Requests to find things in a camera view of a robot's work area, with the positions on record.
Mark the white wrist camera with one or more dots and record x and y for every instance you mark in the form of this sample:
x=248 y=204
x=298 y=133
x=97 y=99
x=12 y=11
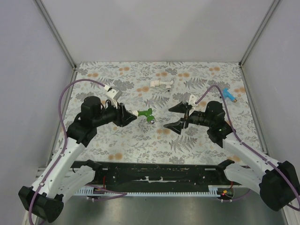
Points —
x=192 y=101
x=113 y=94

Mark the white PVC elbow fitting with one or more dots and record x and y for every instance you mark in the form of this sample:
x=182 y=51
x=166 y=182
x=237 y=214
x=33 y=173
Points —
x=134 y=112

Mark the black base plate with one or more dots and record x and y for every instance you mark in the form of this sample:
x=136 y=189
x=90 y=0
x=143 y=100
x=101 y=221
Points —
x=135 y=177

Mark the aluminium right corner post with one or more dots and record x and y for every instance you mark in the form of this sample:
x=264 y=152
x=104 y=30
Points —
x=263 y=24

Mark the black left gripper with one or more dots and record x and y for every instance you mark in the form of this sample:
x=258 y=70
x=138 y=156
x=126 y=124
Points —
x=123 y=117

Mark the green faucet chrome knob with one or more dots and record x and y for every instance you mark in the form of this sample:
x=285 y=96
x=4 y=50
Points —
x=148 y=114

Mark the aluminium left corner post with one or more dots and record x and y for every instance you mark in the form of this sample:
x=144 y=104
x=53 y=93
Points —
x=46 y=16

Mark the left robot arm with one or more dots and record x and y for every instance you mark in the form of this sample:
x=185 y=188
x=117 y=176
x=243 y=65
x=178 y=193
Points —
x=46 y=196

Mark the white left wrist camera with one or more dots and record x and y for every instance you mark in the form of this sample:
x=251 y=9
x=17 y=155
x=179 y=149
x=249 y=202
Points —
x=113 y=94

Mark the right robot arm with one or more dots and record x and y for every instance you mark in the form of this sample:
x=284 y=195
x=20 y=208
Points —
x=277 y=183

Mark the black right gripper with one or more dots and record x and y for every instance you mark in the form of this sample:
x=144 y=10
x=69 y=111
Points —
x=177 y=126

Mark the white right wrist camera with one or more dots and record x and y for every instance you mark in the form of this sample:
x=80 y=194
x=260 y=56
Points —
x=192 y=101

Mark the blue faucet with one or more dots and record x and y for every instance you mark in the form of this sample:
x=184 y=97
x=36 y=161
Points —
x=227 y=94

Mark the floral patterned table mat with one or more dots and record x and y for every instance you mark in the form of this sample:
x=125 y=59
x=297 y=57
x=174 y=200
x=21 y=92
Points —
x=141 y=142

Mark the white faucet with elbow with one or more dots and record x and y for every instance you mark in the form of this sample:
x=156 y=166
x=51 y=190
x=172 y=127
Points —
x=157 y=83

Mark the aluminium corner post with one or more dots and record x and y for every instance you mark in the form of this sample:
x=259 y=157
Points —
x=263 y=24
x=46 y=16

